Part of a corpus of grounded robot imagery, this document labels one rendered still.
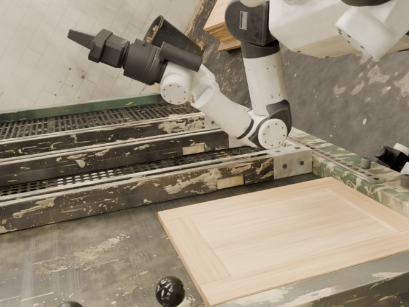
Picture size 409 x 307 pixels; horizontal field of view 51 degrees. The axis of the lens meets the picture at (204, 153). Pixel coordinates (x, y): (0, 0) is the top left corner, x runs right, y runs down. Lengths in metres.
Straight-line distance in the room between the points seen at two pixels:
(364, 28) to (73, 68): 5.76
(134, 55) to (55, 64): 5.19
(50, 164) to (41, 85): 4.72
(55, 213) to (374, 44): 0.83
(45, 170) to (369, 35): 1.11
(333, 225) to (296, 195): 0.17
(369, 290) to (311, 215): 0.29
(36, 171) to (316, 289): 0.96
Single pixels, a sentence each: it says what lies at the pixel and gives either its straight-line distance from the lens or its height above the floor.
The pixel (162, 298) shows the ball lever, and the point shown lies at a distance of 0.54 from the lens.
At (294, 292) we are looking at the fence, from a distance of 0.71.
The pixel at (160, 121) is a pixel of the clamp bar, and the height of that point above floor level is 1.17.
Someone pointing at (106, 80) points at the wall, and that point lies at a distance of 6.21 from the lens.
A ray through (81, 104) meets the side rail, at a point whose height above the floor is 1.37.
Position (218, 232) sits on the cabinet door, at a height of 1.20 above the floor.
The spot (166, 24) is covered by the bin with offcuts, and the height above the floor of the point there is 0.56.
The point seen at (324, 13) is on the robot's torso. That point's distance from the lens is 0.80.
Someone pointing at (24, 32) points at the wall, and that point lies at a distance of 6.15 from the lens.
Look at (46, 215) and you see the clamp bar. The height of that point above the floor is 1.49.
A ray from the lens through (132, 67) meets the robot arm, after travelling 0.96.
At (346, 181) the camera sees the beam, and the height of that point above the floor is 0.90.
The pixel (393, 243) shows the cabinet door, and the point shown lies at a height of 0.97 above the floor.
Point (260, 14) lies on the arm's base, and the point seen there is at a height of 1.33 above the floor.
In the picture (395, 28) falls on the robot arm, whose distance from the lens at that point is 0.50.
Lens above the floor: 1.68
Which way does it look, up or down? 25 degrees down
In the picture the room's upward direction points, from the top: 62 degrees counter-clockwise
